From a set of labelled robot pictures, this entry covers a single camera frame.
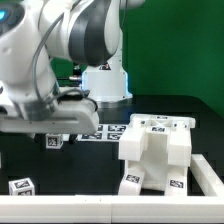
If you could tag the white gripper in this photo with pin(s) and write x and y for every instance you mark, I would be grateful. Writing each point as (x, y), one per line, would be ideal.
(70, 117)

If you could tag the white chair backrest part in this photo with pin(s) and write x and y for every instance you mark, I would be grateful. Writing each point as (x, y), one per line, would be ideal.
(133, 141)

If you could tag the white chair seat part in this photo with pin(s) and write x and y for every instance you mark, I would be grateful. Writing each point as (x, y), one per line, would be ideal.
(163, 151)

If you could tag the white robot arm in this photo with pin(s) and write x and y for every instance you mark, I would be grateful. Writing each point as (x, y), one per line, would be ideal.
(32, 32)

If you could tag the white base tag plate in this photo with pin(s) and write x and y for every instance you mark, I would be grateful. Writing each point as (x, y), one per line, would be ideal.
(105, 133)

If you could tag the white L-shaped border wall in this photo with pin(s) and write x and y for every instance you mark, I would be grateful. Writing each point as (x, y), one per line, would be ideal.
(207, 208)

